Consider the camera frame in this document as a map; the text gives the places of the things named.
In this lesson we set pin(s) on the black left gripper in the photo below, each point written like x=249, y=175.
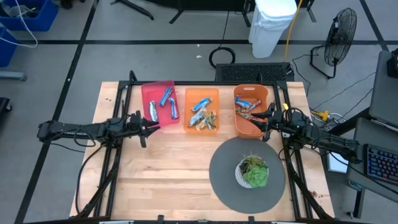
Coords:
x=136, y=130

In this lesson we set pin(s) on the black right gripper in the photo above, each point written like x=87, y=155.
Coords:
x=270, y=127

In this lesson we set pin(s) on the blue white wrapper granola bar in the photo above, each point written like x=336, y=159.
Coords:
x=196, y=117

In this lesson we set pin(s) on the green orange wrapper granola bar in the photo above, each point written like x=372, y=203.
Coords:
x=201, y=125

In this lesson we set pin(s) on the green orange 100 cal bar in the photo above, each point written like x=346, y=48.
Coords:
x=211, y=119

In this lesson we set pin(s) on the blue yellow wrapper granola bar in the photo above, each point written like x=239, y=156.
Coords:
x=201, y=104

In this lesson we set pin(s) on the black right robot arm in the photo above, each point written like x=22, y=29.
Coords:
x=326, y=141

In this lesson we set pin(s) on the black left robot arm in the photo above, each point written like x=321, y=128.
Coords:
x=62, y=127

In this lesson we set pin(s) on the opaque orange bin with slot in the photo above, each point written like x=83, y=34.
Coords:
x=263, y=93

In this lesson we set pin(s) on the translucent pink bin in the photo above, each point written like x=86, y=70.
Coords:
x=149, y=90

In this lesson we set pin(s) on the black vented box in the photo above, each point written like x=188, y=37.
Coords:
x=248, y=72

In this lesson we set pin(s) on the green succulent plant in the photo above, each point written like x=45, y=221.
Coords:
x=256, y=175

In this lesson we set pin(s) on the yellow power plug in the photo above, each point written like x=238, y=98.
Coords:
x=323, y=115

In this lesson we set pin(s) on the translucent orange bin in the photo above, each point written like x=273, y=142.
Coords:
x=202, y=92

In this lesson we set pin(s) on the white triangle pattern pot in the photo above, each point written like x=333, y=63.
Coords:
x=238, y=179

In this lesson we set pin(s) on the grey round placemat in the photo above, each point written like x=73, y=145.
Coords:
x=224, y=186

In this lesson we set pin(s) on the white sheet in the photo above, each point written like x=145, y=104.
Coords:
x=337, y=165

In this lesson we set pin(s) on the white trash can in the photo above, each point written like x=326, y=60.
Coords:
x=270, y=28

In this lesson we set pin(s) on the dark grey desk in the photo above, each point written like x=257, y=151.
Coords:
x=367, y=133

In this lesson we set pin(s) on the black floor fan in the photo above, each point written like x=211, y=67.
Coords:
x=340, y=37

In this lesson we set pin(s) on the black light stand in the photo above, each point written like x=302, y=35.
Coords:
x=133, y=7

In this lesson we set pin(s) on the grey desk top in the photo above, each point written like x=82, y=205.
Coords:
x=384, y=93

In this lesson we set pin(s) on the black backlit keyboard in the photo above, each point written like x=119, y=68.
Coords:
x=382, y=163

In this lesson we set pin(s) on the black curtain partition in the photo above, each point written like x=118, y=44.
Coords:
x=211, y=3

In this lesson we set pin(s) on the black desk device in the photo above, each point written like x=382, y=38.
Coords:
x=393, y=62

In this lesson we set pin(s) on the grey floor bar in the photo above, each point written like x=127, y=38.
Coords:
x=12, y=75

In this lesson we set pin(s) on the black floor item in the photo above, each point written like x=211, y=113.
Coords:
x=4, y=105

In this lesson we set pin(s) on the blue storage bin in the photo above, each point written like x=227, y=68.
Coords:
x=43, y=18
x=6, y=49

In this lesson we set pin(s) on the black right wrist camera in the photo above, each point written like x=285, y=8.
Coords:
x=278, y=116

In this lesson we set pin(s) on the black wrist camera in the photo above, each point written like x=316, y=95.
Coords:
x=278, y=116
x=136, y=117

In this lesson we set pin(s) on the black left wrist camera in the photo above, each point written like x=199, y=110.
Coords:
x=136, y=117

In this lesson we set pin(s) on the black metal rig frame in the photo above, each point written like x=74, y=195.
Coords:
x=202, y=83

